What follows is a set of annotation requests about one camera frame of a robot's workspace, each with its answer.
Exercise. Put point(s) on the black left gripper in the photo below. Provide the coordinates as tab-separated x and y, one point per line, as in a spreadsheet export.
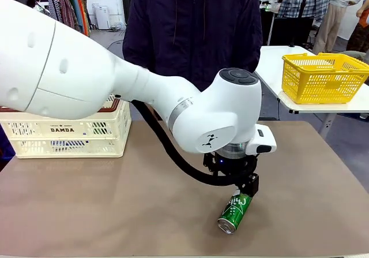
230	167

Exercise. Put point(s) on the green white-print soda can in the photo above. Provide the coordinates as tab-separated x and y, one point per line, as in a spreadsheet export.
235	213

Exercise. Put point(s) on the yellow plastic shopping basket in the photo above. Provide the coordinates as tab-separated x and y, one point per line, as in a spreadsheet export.
317	90

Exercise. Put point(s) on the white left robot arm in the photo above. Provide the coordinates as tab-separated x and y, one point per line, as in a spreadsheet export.
86	76

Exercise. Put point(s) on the cream folding basket brown rim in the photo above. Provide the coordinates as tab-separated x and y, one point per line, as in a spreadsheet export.
72	151

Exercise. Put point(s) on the white side table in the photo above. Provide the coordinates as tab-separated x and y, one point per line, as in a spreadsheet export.
274	70

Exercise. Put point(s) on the black draped background table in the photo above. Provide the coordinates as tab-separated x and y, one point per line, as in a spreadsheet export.
291	33

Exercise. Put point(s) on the person in navy jacket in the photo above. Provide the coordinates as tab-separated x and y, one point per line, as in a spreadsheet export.
190	33

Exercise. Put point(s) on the black tripod pole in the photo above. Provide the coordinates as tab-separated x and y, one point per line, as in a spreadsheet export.
301	12

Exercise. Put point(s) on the person in beige trousers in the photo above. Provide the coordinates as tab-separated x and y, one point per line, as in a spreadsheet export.
331	18

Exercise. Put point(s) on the person in camouflage trousers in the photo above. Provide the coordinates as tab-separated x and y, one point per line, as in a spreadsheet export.
360	35

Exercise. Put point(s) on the white floor appliance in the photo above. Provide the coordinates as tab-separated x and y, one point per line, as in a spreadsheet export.
102	17

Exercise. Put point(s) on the orange hanging garment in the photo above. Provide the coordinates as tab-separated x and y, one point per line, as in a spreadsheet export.
83	12

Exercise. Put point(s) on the patterned shirts on rack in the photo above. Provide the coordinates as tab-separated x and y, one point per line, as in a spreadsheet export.
62	7

